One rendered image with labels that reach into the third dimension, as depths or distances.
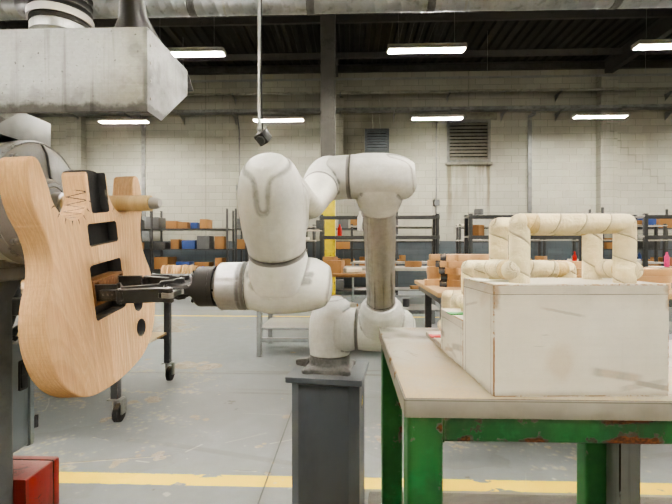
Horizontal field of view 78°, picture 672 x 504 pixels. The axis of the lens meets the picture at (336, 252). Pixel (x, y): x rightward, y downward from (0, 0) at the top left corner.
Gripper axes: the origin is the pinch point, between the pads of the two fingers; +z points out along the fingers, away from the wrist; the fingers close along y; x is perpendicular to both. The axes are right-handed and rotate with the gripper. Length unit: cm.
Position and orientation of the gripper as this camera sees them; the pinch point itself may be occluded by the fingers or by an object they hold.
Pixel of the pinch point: (111, 287)
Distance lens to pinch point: 89.1
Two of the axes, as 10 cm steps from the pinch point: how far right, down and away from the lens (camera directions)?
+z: -10.0, 0.2, 0.4
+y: 0.3, -1.5, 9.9
